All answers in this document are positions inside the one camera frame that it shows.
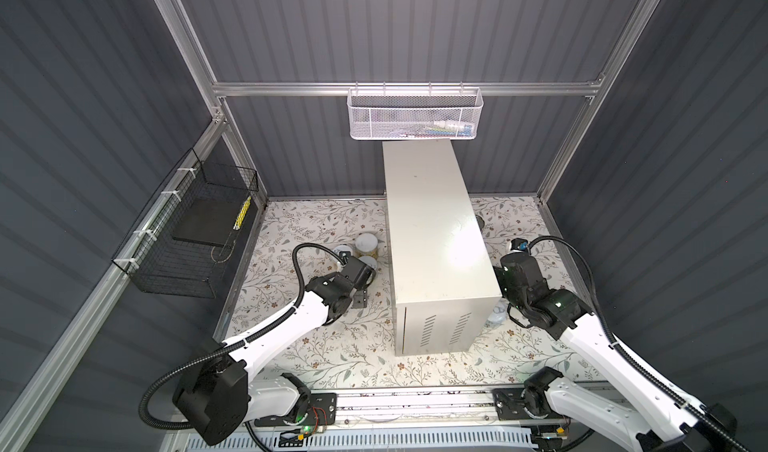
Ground teal label can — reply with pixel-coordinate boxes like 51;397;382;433
486;298;509;328

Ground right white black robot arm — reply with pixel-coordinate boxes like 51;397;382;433
493;237;746;451

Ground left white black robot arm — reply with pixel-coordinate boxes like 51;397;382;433
138;243;376;446

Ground white metal cabinet counter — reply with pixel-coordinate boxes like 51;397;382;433
382;140;501;356

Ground yellow green label can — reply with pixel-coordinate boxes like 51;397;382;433
359;256;378;275

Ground yellow label can back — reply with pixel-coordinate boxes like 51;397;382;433
354;233;379;259

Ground yellow label can left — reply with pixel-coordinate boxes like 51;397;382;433
333;244;354;257

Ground floral table mat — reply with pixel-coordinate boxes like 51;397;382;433
227;200;601;389

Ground black pad in basket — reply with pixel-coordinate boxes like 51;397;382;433
171;199;243;247

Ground small bottle in basket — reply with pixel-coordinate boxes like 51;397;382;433
433;120;475;137

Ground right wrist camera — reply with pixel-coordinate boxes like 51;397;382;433
509;238;529;254

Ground aluminium mounting rail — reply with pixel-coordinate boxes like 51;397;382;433
173;385;601;435

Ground white wire mesh basket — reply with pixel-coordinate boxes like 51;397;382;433
346;87;484;141

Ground black wire basket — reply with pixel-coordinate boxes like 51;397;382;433
113;150;260;299

